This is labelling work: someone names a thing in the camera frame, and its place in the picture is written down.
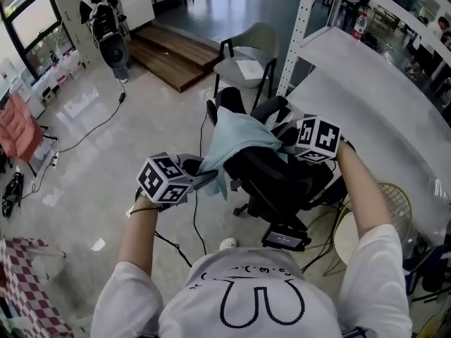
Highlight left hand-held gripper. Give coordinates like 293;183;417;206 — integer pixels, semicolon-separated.
135;151;220;206

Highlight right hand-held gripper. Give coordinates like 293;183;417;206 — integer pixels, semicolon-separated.
270;115;342;163

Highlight light blue clothing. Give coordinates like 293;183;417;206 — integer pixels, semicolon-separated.
196;105;288;201

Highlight black office chair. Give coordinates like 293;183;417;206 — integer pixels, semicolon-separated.
205;86;349;232

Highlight person's right forearm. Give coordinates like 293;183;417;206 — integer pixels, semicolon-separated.
333;140;394;239

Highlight person's left forearm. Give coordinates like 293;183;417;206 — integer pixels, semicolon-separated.
117;196;160;277

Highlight grey shell chair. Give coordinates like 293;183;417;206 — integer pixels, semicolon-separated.
212;22;280;99

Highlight blue chair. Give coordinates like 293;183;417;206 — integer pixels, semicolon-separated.
402;244;451;303

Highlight white metal shelf rack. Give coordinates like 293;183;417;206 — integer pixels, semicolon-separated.
273;0;451;246

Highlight white paper sheet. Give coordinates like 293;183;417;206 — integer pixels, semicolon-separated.
235;58;266;81

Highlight black box device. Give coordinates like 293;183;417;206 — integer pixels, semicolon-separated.
261;223;312;253

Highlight clear water bottle red label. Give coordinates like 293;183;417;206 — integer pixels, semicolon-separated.
352;12;369;42

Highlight wooden step platform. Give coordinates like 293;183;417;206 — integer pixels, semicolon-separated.
125;24;222;94

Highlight person's white printed t-shirt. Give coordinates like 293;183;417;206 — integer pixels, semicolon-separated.
89;223;414;338

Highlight white plastic container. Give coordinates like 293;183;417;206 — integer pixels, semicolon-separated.
52;50;86;81

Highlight white cabinet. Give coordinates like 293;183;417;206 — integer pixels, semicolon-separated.
113;0;156;32

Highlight black bag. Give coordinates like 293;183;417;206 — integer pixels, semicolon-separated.
1;170;25;218

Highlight black and white backpack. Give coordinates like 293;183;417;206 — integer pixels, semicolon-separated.
78;0;125;42

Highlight red white checkered cloth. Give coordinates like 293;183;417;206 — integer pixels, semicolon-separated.
0;235;75;338

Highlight black framed window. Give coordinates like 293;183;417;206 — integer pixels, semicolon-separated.
0;0;77;86

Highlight yellow wire chair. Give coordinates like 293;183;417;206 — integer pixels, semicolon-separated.
323;182;414;278

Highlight black floor cable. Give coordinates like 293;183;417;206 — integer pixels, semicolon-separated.
20;79;128;200

